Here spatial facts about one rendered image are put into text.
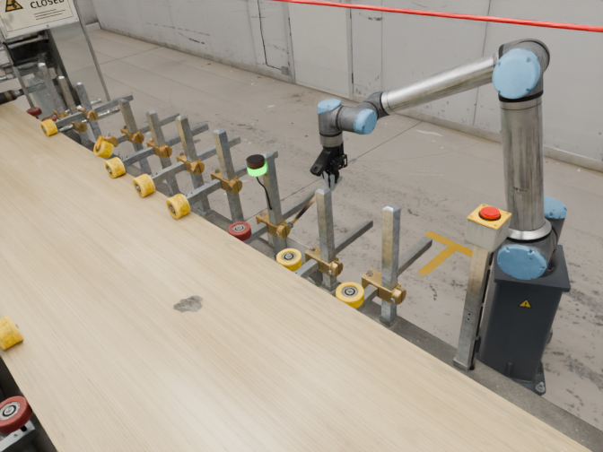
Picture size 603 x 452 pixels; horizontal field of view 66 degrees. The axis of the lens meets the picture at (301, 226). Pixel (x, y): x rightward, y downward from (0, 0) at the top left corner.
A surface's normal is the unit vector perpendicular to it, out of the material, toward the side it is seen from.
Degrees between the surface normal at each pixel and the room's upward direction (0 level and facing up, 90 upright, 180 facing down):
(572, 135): 90
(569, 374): 0
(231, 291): 0
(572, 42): 90
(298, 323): 0
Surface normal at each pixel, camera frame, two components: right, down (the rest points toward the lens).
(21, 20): 0.71, 0.36
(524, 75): -0.59, 0.41
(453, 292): -0.09, -0.81
